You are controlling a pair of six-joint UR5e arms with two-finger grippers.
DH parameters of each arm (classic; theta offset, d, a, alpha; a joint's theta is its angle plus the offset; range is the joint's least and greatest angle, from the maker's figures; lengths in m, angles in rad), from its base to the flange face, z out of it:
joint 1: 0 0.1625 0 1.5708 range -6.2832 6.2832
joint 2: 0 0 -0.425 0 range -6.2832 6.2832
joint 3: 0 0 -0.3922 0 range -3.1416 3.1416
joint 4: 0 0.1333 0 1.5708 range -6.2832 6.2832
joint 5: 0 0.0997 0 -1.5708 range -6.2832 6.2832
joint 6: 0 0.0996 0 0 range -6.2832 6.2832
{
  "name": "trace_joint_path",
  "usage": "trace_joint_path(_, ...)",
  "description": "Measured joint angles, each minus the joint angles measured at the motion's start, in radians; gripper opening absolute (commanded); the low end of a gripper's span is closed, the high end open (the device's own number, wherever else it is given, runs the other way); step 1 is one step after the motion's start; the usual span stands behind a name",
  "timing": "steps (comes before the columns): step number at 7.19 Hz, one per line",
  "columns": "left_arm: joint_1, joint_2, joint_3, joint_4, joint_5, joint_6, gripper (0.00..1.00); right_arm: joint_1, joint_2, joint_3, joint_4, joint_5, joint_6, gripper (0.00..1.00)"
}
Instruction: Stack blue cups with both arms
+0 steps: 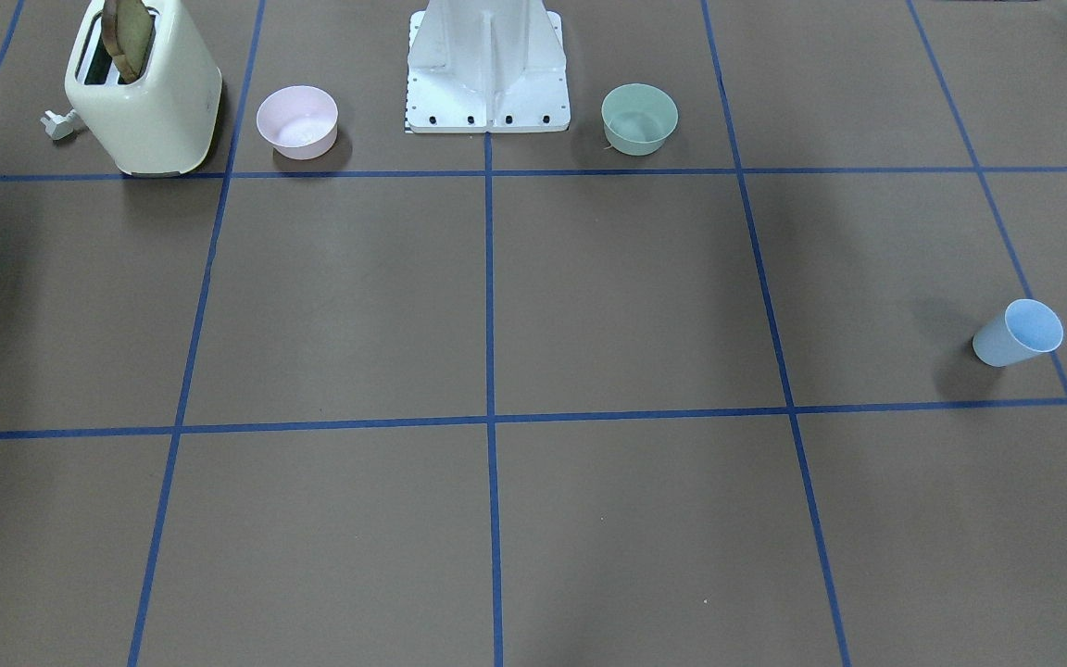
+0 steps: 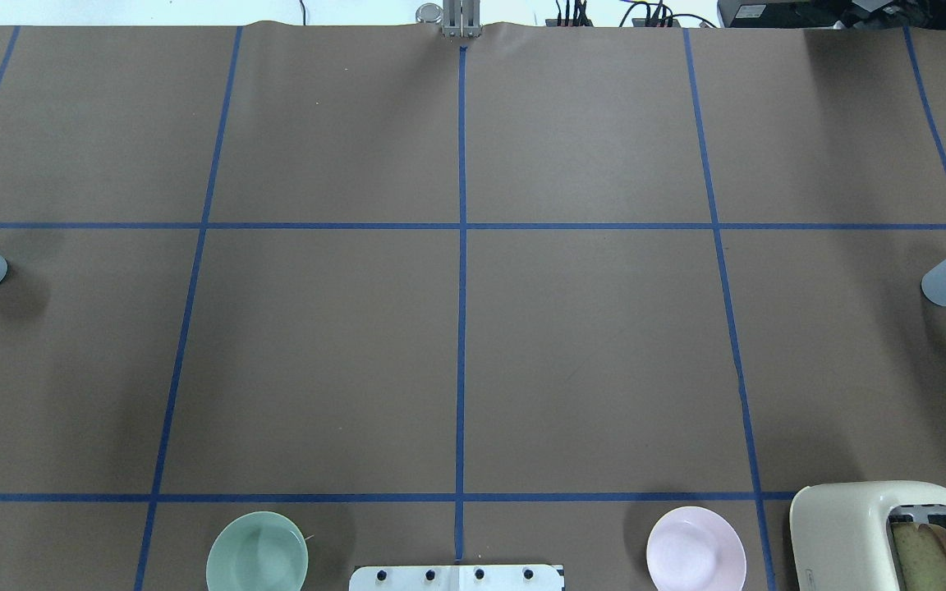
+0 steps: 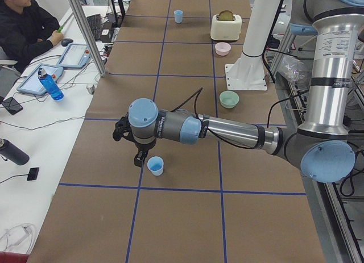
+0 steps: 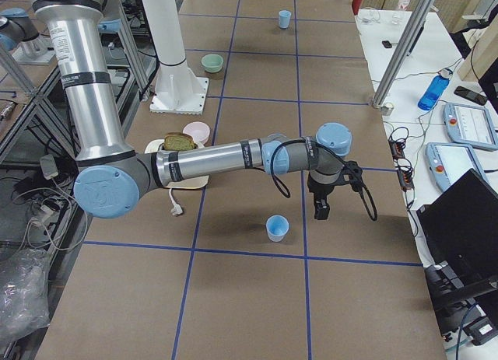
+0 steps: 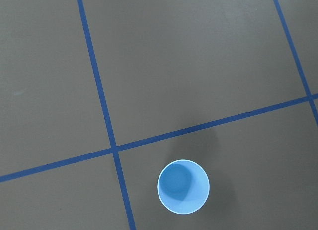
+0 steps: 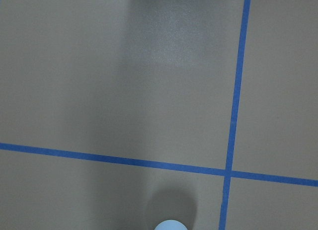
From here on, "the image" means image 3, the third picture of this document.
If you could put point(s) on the clear plastic bag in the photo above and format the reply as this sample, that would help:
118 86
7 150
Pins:
295 72

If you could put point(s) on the cream toaster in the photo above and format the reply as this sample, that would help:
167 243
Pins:
226 30

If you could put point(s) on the black computer mouse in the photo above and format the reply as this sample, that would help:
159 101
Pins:
66 41

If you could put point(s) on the small black square device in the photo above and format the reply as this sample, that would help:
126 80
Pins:
33 174

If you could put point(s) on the blue cup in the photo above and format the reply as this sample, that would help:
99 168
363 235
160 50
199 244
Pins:
156 165
178 16

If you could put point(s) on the dark grey thermos bottle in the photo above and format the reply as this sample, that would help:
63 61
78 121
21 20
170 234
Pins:
13 153

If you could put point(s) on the blue water bottle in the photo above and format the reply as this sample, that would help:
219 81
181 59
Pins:
50 85

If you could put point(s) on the black keyboard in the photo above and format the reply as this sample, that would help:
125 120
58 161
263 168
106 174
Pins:
94 22

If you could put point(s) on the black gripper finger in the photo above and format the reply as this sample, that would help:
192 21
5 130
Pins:
140 158

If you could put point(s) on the far teach pendant tablet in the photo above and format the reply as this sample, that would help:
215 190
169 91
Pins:
75 56

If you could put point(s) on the near teach pendant tablet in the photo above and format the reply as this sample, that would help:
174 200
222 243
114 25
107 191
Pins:
32 85

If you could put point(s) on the bread slice in toaster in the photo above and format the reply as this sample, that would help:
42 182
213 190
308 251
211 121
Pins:
225 15

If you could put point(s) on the teach pendant tablet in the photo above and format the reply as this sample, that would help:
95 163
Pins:
32 85
75 56

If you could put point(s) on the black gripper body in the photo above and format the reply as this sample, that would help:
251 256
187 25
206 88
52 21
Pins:
143 147

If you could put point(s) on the aluminium frame post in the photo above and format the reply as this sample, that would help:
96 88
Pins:
87 34

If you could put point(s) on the person in black hoodie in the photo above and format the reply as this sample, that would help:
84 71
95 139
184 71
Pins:
27 31

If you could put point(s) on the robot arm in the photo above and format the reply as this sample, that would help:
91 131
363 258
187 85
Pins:
318 147

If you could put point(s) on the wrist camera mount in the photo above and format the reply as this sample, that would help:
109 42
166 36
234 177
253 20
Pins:
122 130

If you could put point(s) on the pink bowl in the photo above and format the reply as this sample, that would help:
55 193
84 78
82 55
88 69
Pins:
222 48

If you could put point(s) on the white camera stand post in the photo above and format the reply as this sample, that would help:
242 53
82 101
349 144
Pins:
247 73

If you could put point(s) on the green bowl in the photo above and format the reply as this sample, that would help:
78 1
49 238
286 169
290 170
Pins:
228 99

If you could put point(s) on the black smartphone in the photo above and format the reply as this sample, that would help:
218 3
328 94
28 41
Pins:
12 105

